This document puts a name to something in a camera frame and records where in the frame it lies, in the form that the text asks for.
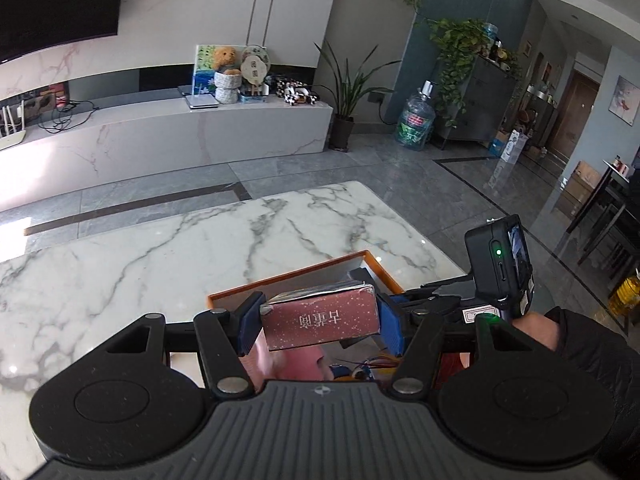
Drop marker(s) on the brown wooden door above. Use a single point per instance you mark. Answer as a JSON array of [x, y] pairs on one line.
[[575, 115]]

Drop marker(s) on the white router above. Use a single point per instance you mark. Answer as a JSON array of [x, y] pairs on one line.
[[12, 140]]

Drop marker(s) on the grey metal cabinet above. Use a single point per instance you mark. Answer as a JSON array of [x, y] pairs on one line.
[[480, 107]]

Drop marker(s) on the dark dining chair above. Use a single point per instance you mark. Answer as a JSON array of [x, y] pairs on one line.
[[607, 230]]

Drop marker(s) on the dark wall socket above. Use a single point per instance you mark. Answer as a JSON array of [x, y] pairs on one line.
[[375, 96]]

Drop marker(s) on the pink cap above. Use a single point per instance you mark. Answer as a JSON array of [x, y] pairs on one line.
[[295, 365]]

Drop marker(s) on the potted plant with long leaves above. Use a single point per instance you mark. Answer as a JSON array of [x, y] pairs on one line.
[[342, 132]]

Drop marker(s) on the white knitted pot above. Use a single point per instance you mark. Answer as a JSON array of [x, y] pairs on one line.
[[227, 87]]

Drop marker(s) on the white marble TV console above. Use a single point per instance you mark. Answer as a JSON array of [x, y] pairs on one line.
[[150, 145]]

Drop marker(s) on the black television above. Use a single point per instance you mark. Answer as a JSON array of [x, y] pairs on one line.
[[55, 0]]

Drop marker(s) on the group of cow figurines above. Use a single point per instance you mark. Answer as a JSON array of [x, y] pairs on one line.
[[295, 94]]

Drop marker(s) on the brown cardboard box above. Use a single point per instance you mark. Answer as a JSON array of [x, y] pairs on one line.
[[580, 187]]

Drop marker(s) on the brown teddy bear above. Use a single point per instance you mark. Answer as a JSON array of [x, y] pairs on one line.
[[226, 59]]

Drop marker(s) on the white marble desktop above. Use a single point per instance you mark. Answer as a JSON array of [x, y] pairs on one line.
[[150, 270]]

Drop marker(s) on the silver laptop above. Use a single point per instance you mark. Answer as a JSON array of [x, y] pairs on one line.
[[200, 102]]

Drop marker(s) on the large water bottle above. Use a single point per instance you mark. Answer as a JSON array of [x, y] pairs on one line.
[[415, 122]]

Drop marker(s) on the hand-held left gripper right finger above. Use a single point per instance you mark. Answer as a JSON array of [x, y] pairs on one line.
[[391, 325]]

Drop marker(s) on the abstract wall painting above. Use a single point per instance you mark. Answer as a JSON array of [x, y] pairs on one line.
[[627, 100]]

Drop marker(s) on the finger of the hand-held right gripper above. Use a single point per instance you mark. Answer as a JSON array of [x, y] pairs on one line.
[[362, 278], [435, 304]]

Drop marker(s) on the person's right hand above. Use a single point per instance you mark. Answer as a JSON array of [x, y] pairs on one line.
[[537, 330]]

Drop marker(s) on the orange storage box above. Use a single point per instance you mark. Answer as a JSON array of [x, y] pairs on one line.
[[280, 285]]

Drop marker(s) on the green vine plant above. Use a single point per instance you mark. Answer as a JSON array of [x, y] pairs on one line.
[[457, 55]]

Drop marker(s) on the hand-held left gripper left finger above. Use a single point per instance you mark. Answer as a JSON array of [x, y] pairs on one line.
[[248, 327]]

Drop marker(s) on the small painting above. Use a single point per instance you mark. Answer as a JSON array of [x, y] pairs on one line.
[[202, 70]]

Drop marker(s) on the white and blue carton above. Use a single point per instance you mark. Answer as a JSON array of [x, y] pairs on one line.
[[512, 147]]

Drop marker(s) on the maroon gift box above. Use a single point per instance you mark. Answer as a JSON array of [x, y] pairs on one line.
[[320, 322]]

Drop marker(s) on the round paper fan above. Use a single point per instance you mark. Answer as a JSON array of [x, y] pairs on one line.
[[256, 65]]

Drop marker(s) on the yellow bottle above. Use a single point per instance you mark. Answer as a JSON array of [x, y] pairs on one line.
[[626, 296]]

